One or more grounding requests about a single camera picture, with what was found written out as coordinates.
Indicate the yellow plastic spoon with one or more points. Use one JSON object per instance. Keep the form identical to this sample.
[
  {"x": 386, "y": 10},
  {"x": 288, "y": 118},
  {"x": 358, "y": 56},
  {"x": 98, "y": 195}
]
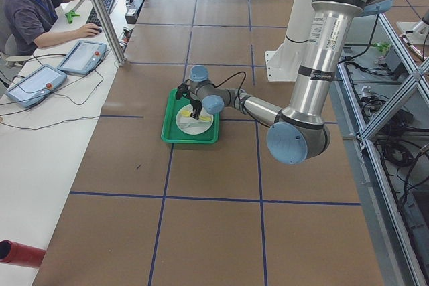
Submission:
[{"x": 186, "y": 113}]

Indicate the red cylinder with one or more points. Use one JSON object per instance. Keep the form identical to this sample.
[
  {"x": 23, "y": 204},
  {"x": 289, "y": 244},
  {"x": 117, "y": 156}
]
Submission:
[{"x": 14, "y": 253}]

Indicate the seated man dark shirt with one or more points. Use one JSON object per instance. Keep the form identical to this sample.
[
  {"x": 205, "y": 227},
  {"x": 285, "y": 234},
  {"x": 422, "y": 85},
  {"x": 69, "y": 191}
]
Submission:
[{"x": 31, "y": 21}]

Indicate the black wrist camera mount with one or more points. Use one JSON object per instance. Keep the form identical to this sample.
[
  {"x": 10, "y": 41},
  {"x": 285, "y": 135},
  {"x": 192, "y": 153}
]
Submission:
[{"x": 183, "y": 91}]

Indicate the green clamp tool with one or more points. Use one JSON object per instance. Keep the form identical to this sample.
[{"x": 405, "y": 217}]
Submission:
[{"x": 70, "y": 15}]

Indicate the blue teach pendant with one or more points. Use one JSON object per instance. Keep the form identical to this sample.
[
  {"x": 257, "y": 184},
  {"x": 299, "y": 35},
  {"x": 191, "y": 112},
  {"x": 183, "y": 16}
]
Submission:
[
  {"x": 83, "y": 58},
  {"x": 34, "y": 88}
]

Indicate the aluminium frame post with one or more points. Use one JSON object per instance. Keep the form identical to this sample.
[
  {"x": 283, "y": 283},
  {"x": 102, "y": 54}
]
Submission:
[{"x": 109, "y": 31}]

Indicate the white round plate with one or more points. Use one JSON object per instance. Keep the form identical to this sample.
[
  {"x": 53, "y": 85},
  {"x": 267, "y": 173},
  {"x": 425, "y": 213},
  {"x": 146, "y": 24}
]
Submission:
[{"x": 202, "y": 127}]

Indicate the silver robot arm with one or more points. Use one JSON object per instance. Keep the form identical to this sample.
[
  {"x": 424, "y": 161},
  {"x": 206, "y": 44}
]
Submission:
[{"x": 298, "y": 131}]

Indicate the green plastic tray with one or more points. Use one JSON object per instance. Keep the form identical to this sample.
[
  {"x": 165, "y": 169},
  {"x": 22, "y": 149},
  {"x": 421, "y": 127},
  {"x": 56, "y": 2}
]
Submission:
[{"x": 172, "y": 134}]

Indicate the aluminium frame rail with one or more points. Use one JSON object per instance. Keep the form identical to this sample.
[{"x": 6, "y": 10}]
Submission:
[{"x": 383, "y": 81}]

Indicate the far blue teach pendant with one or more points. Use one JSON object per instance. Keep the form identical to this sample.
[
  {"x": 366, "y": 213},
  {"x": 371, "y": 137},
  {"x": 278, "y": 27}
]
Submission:
[{"x": 83, "y": 58}]

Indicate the near blue teach pendant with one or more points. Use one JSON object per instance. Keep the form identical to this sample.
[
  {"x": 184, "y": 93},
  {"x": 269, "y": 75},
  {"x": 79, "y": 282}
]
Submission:
[{"x": 34, "y": 88}]

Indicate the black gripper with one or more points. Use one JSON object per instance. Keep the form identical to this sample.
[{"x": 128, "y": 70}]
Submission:
[{"x": 195, "y": 103}]

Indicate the pale green plastic fork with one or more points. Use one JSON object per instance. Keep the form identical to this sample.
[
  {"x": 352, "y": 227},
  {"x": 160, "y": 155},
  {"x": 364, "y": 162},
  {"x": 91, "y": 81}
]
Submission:
[{"x": 186, "y": 122}]

